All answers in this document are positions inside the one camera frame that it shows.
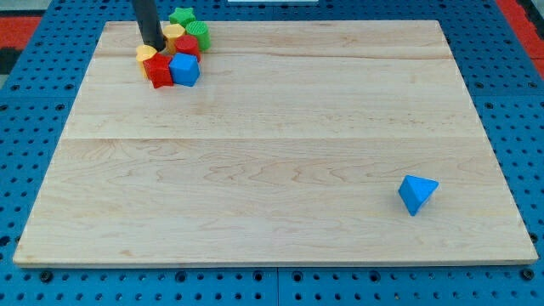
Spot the green star block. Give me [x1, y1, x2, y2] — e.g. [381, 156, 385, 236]
[168, 8, 196, 26]

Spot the red star block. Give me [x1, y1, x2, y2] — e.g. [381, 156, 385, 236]
[143, 53, 173, 88]

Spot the wooden board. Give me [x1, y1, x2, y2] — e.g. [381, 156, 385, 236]
[14, 20, 538, 269]

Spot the blue cube block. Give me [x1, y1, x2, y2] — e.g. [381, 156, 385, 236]
[169, 53, 200, 87]

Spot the red cylinder block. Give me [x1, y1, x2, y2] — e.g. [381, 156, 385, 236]
[174, 35, 201, 62]

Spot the green cylinder block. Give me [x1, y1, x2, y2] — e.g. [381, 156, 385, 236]
[185, 20, 211, 51]

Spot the blue triangle block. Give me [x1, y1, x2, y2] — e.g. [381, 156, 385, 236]
[398, 175, 439, 216]

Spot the yellow hexagon block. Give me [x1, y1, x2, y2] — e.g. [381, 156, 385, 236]
[162, 24, 185, 54]

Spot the yellow heart block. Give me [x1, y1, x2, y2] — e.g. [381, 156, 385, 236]
[135, 44, 157, 78]

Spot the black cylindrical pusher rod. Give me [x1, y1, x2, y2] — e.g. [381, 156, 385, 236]
[131, 0, 166, 51]

